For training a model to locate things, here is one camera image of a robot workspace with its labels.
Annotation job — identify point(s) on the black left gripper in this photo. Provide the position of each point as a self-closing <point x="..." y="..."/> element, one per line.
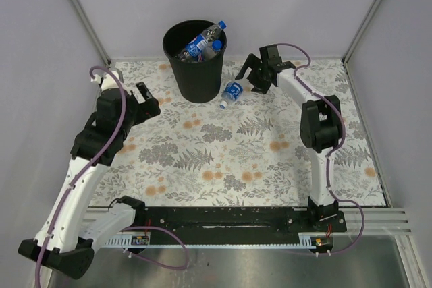
<point x="149" y="108"/>

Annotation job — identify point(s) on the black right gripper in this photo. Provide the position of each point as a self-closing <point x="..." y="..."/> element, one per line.
<point x="252" y="63"/>

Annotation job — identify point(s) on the Pepsi bottle blue cap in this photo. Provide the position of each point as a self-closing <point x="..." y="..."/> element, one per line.
<point x="210" y="51"/>

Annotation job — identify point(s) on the clear bottle red cap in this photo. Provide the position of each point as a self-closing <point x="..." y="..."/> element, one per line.
<point x="184" y="56"/>

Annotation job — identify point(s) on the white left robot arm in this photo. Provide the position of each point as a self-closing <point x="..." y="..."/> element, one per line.
<point x="61" y="244"/>

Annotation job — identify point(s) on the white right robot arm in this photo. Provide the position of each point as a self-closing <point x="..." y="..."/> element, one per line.
<point x="322" y="128"/>

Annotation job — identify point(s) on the black plastic bin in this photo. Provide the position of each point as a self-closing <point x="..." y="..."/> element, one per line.
<point x="197" y="82"/>

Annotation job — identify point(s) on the blue label bottle white cap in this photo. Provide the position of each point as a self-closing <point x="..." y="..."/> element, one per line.
<point x="232" y="92"/>

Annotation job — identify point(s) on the floral table mat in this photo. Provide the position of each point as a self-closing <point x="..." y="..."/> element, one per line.
<point x="249" y="154"/>

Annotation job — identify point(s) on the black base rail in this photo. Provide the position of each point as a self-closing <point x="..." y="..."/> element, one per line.
<point x="234" y="226"/>

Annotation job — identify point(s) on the white slotted cable duct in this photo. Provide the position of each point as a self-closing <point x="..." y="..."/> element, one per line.
<point x="127" y="241"/>

